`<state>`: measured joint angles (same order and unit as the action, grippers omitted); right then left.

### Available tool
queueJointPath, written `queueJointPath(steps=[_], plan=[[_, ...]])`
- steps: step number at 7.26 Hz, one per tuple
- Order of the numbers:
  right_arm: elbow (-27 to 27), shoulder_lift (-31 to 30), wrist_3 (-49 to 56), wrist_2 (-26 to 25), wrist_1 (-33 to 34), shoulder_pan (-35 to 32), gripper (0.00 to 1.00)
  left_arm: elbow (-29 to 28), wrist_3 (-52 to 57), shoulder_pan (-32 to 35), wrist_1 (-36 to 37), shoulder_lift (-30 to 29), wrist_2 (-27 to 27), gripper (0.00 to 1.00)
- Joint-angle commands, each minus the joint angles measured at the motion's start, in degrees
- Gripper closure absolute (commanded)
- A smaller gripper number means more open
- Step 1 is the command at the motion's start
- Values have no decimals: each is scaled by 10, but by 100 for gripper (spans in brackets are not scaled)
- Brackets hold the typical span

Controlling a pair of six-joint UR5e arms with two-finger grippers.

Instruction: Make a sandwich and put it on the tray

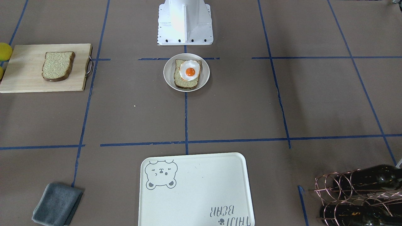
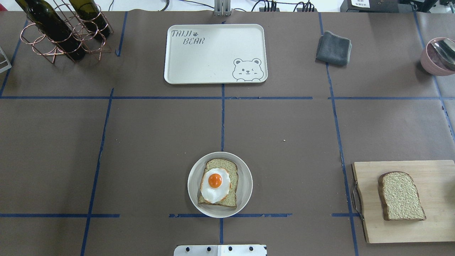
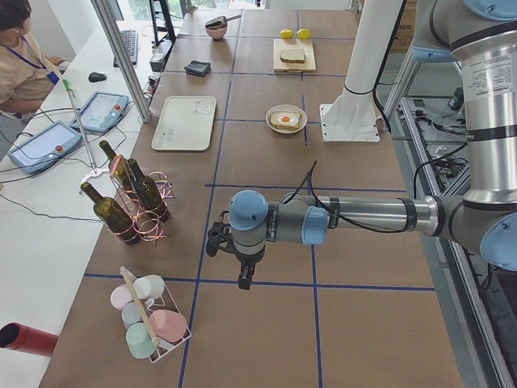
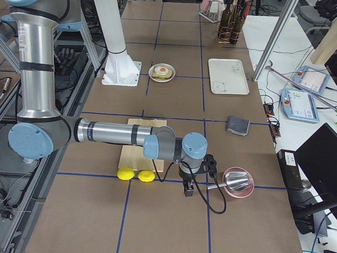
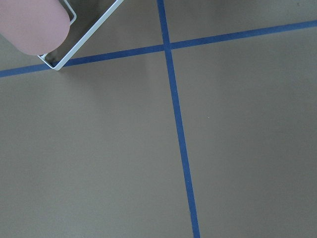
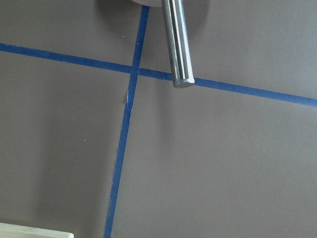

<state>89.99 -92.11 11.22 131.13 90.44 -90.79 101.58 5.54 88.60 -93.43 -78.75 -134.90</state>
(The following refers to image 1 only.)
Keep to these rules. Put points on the grey folded cloth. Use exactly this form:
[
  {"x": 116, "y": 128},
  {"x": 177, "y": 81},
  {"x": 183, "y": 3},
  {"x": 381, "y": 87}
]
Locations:
[{"x": 57, "y": 205}]

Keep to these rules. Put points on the bread slice on plate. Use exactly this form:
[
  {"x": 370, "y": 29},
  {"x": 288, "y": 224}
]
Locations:
[{"x": 185, "y": 84}]

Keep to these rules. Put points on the yellow lemon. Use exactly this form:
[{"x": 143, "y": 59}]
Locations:
[
  {"x": 5, "y": 51},
  {"x": 1, "y": 72}
]

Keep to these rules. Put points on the white bear serving tray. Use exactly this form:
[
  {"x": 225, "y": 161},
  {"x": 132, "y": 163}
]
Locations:
[{"x": 195, "y": 190}]

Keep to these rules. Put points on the fried egg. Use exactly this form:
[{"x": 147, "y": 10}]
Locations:
[{"x": 189, "y": 70}]

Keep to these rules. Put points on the white round plate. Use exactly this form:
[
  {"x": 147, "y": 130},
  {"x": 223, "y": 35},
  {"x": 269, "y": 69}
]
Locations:
[{"x": 169, "y": 69}]

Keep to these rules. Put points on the copper wire bottle rack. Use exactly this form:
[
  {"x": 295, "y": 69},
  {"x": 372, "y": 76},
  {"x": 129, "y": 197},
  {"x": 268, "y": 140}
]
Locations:
[{"x": 362, "y": 197}]

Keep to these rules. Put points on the bread slice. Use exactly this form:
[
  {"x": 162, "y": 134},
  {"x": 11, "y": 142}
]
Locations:
[
  {"x": 185, "y": 84},
  {"x": 57, "y": 66}
]

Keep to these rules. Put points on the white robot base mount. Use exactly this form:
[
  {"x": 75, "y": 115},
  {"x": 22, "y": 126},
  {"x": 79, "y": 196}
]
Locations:
[{"x": 184, "y": 22}]

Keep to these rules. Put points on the dark green wine bottle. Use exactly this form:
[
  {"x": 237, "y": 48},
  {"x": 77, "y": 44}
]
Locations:
[{"x": 370, "y": 180}]

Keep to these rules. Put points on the wooden cutting board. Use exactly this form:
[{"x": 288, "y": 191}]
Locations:
[{"x": 24, "y": 69}]

